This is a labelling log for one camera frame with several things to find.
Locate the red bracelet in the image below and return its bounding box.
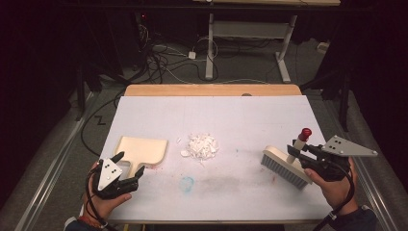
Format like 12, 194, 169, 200
78, 215, 105, 229

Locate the black floor cable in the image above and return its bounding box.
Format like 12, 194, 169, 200
80, 90, 127, 158

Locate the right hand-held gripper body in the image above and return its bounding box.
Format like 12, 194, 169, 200
299, 135, 379, 182

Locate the person's right hand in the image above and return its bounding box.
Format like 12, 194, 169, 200
304, 158, 359, 211

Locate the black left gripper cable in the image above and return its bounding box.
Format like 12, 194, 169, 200
85, 172, 112, 231

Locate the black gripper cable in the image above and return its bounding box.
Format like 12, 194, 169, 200
320, 162, 356, 231
85, 172, 112, 231

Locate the wooden table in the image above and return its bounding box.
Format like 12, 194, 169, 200
107, 84, 325, 225

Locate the white desk frame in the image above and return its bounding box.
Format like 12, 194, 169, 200
205, 13, 297, 84

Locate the tangle of floor cables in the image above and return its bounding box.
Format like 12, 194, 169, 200
138, 23, 222, 85

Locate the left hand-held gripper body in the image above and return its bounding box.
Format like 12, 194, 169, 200
91, 159, 140, 200

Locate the beige dustpan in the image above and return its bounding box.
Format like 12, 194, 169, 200
114, 135, 168, 179

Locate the white table mat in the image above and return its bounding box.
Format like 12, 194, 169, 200
78, 95, 333, 223

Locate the black stand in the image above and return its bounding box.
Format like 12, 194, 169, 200
301, 64, 351, 133

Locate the beige brush with red cap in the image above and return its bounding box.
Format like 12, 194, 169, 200
260, 127, 313, 191

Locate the metal floor rail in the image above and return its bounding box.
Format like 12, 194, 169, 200
13, 91, 97, 231
320, 95, 399, 231

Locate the pile of white paper scraps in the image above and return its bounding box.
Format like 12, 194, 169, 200
176, 133, 220, 166

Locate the person's left hand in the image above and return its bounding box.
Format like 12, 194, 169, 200
84, 162, 133, 219

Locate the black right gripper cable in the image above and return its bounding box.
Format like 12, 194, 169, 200
320, 162, 356, 231

